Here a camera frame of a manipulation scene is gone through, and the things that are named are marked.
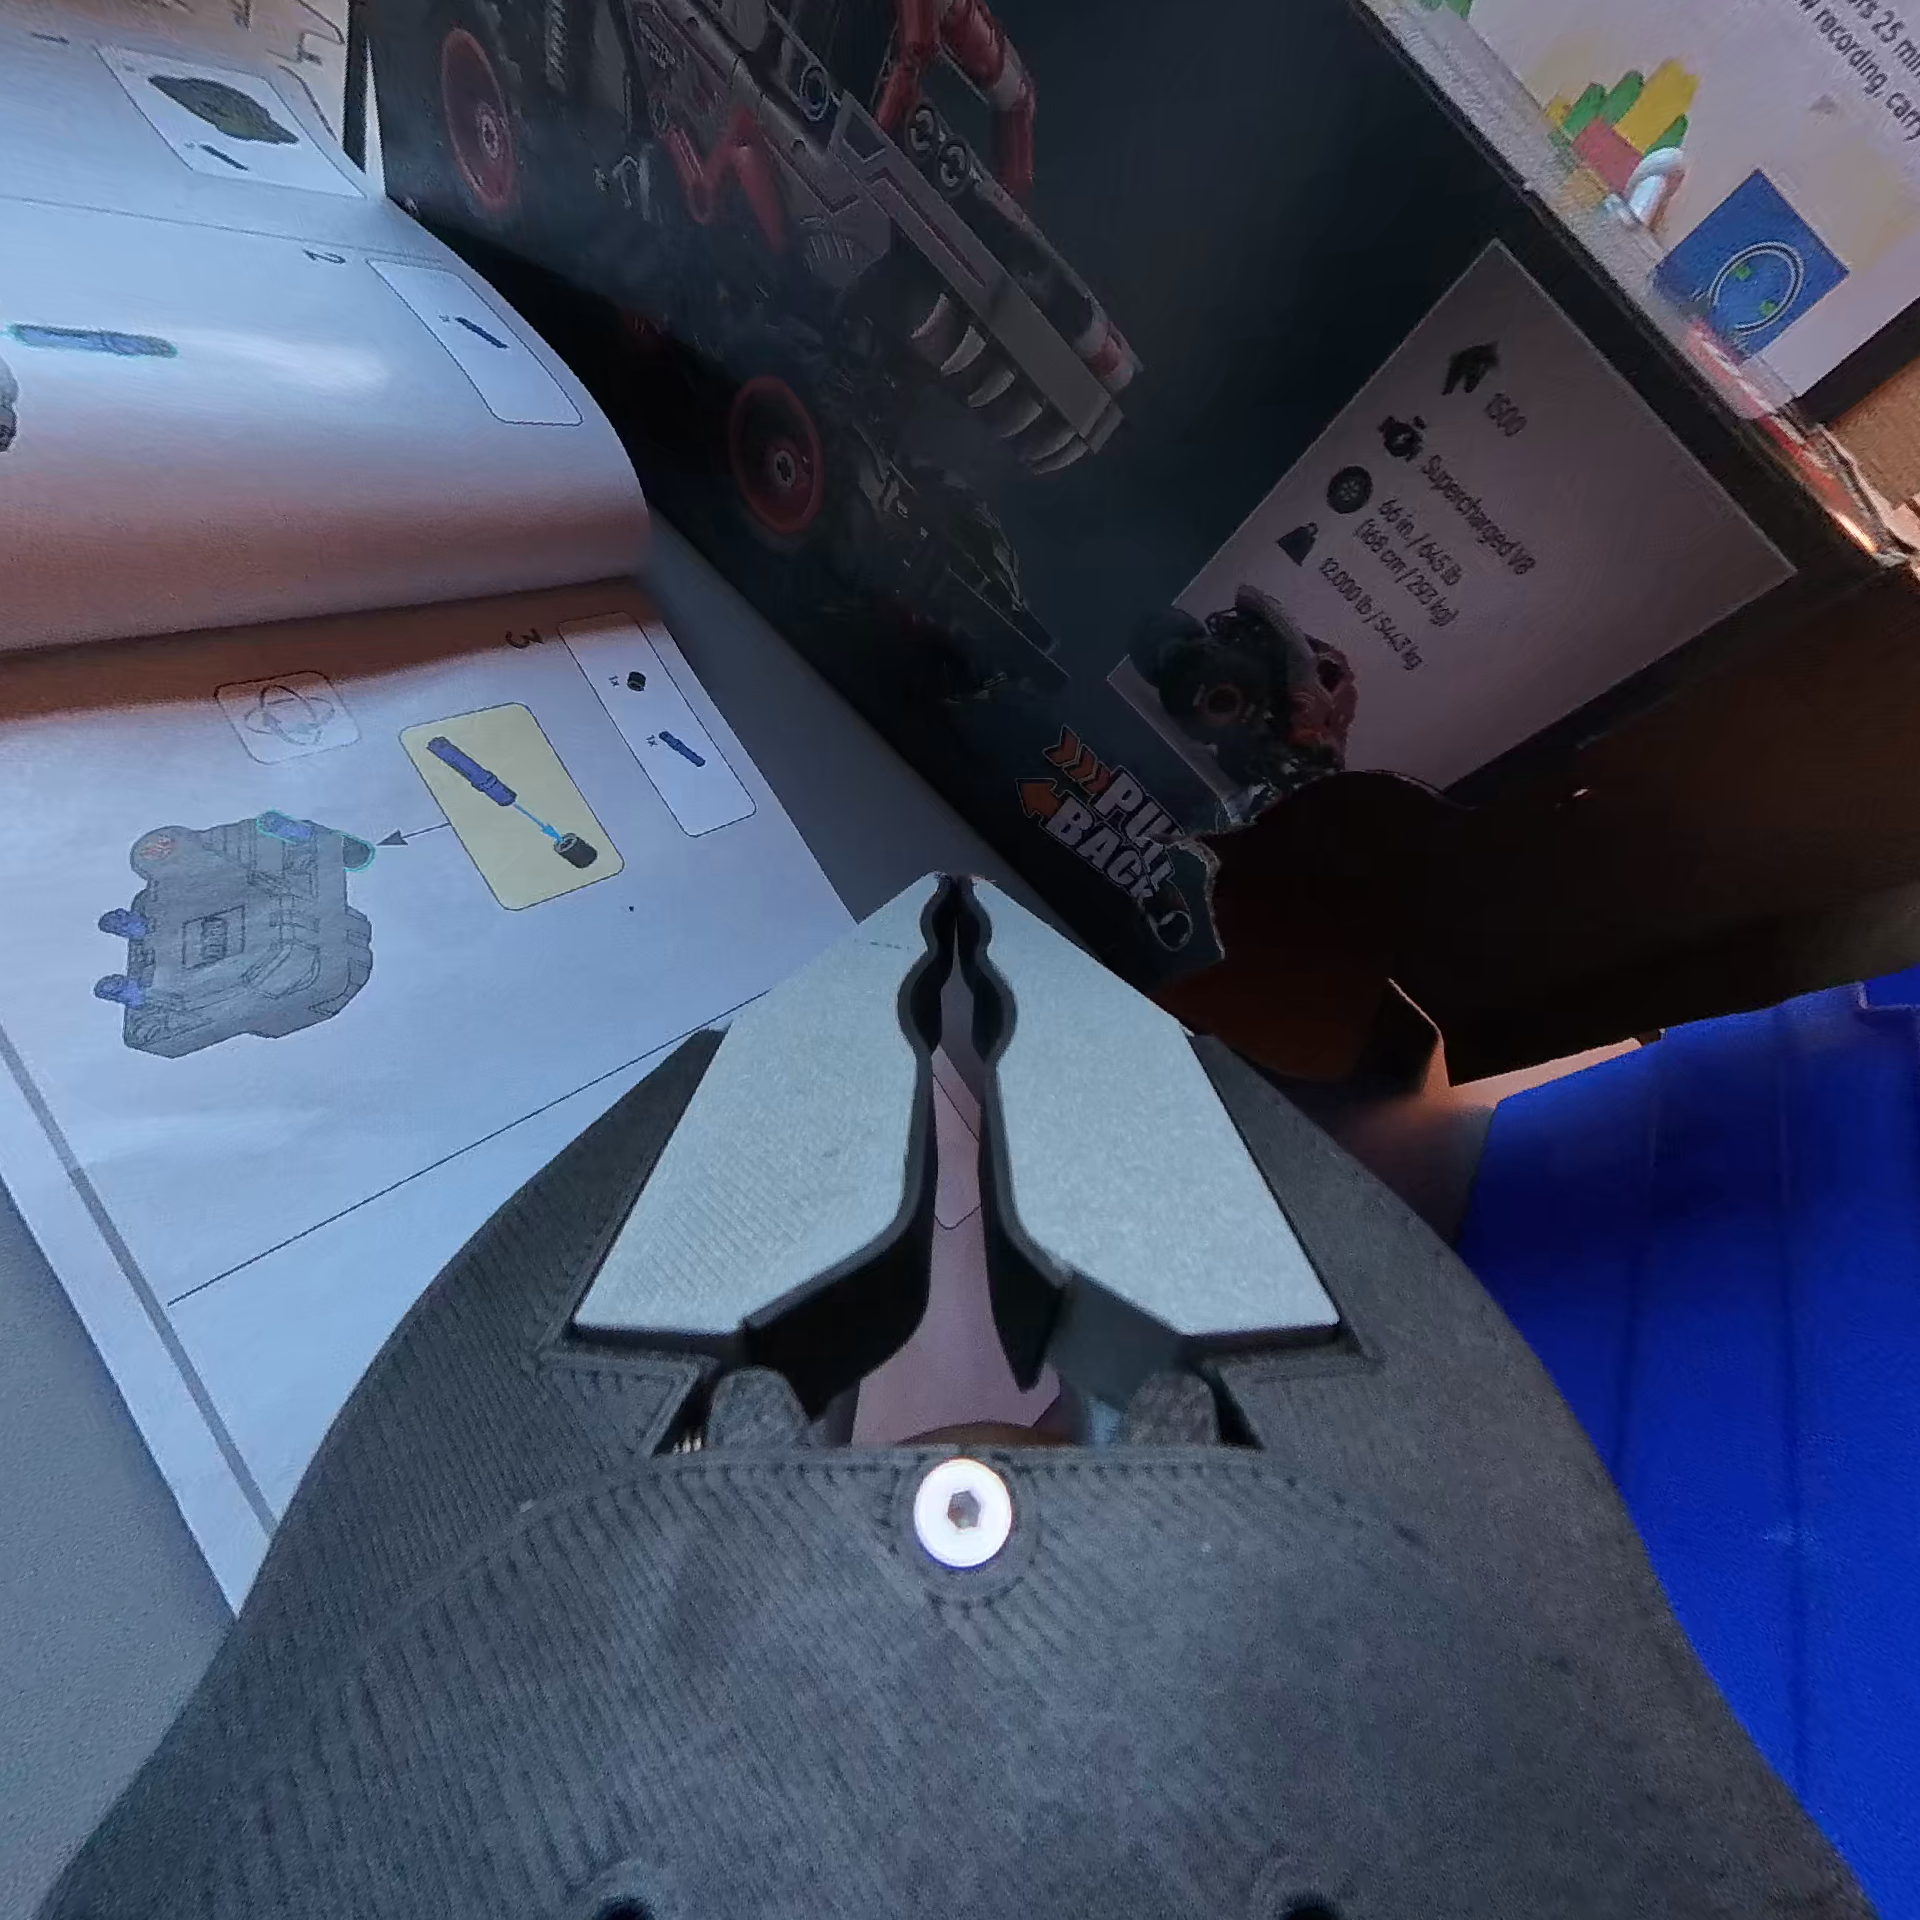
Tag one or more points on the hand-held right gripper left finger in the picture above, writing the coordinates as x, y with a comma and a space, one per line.
750, 1185

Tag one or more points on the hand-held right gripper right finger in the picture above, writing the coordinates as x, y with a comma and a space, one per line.
1140, 1185

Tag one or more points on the black lego set box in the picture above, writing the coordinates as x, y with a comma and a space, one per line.
1201, 225

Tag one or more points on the blue plastic bin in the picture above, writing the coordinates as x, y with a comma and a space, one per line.
1723, 1424

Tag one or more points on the open instruction booklet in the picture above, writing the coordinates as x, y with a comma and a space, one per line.
300, 1201

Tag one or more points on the white printed paper sheet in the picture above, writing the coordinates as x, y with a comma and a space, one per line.
1576, 44

